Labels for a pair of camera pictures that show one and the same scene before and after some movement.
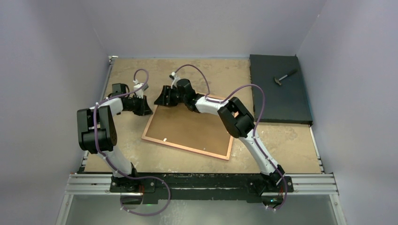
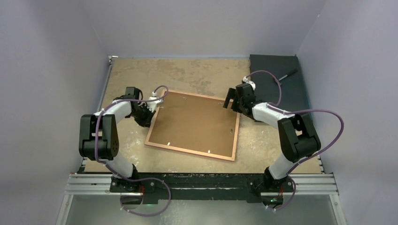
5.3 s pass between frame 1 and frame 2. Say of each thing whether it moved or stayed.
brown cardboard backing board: stayed
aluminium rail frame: stayed
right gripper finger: moved
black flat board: stayed
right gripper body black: moved
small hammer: stayed
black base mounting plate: stayed
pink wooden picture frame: moved
